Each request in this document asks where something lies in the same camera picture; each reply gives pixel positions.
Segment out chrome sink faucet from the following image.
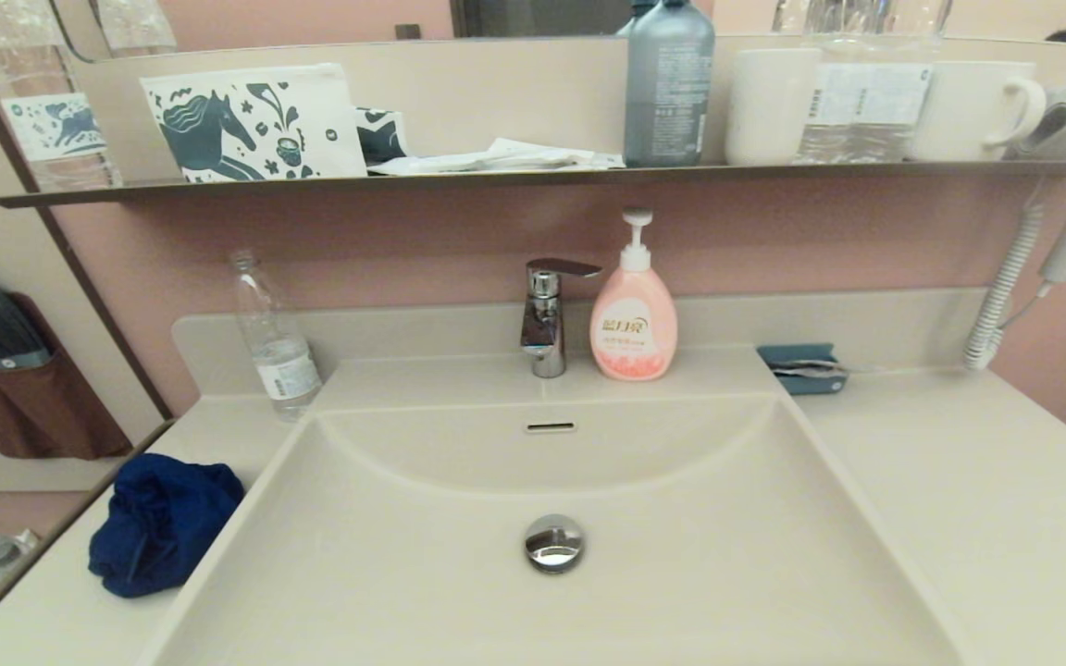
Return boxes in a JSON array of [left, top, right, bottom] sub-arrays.
[[520, 257, 602, 378]]

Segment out dark blue cloth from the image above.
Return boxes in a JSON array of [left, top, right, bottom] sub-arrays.
[[87, 452, 245, 598]]

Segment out chrome sink drain stopper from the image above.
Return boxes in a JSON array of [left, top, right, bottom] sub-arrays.
[[524, 514, 585, 574]]

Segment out beige wash basin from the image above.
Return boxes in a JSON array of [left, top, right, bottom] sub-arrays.
[[135, 351, 973, 666]]

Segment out pink pump soap bottle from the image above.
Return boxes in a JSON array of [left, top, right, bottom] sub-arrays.
[[589, 207, 679, 381]]

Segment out white paper packets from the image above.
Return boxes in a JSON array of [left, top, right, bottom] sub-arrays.
[[366, 137, 626, 176]]

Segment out small blue print pouch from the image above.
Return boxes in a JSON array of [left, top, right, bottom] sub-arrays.
[[354, 105, 411, 166]]

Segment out small clear plastic water bottle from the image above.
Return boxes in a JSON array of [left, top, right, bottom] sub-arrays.
[[229, 250, 323, 422]]

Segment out grey plastic bottle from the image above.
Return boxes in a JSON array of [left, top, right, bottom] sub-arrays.
[[623, 0, 717, 168]]

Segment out silver wrapped amenity packet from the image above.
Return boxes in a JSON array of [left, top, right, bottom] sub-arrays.
[[771, 359, 853, 380]]

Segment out blue small package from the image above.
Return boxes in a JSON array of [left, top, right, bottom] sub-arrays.
[[757, 342, 850, 396]]

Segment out large horse print pouch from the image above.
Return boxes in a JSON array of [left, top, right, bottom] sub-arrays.
[[139, 61, 368, 182]]

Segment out clear water bottle white label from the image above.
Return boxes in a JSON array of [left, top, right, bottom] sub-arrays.
[[794, 0, 955, 165]]

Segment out clear bottle with grey cap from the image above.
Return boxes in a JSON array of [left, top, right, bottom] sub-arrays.
[[0, 541, 27, 602]]

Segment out dark metal wall shelf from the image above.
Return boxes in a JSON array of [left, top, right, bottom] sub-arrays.
[[0, 159, 1066, 208]]

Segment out white cup without handle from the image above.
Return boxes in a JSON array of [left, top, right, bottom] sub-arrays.
[[725, 46, 823, 167]]

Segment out wall mirror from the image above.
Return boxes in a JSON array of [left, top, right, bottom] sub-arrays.
[[47, 0, 1066, 64]]

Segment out white coiled dryer cord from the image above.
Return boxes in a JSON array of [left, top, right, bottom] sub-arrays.
[[963, 199, 1052, 371]]

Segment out white ribbed mug with handle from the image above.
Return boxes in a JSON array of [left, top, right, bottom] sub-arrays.
[[903, 60, 1048, 163]]

